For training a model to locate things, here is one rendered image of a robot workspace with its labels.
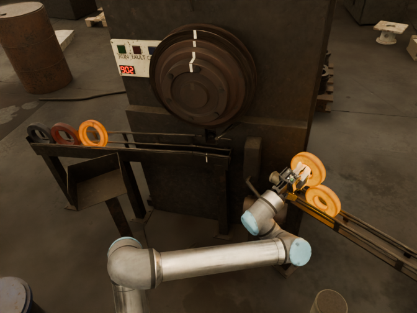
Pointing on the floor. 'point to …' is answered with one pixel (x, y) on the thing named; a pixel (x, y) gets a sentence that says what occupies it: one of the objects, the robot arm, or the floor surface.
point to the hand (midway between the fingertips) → (308, 166)
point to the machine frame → (285, 106)
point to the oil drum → (33, 48)
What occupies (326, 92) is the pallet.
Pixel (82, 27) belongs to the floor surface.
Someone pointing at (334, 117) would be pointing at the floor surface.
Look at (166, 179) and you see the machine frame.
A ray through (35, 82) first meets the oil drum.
